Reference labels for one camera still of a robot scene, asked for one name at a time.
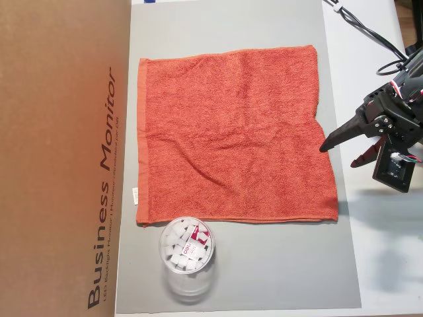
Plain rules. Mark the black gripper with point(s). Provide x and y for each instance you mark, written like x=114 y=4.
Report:
x=377 y=119

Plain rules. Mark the orange terry towel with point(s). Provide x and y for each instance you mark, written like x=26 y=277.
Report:
x=231 y=132

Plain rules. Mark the grey table mat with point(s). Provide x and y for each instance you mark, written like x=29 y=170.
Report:
x=264 y=264

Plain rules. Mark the red white paper packet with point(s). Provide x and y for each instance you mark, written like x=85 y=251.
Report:
x=193 y=249

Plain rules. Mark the clear plastic jar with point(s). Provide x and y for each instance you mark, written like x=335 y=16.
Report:
x=180 y=290

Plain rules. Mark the brown cardboard monitor box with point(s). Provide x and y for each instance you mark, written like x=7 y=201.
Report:
x=49 y=132

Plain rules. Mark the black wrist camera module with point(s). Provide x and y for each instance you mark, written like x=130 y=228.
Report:
x=393 y=171

